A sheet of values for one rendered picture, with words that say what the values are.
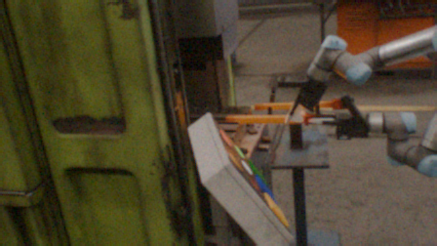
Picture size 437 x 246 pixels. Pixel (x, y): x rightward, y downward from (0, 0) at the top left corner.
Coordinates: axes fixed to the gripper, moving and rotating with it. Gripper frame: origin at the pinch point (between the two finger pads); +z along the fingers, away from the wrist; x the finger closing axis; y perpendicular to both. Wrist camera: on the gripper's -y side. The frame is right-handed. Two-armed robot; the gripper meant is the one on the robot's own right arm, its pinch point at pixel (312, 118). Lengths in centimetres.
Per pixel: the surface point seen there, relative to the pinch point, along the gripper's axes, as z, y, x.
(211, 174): 15, -18, -74
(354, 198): -12, 101, 106
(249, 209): 8, -7, -72
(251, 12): 197, 96, 763
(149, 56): 41, -37, -41
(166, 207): 44, 13, -44
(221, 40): 27.6, -33.8, -12.2
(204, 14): 31, -44, -17
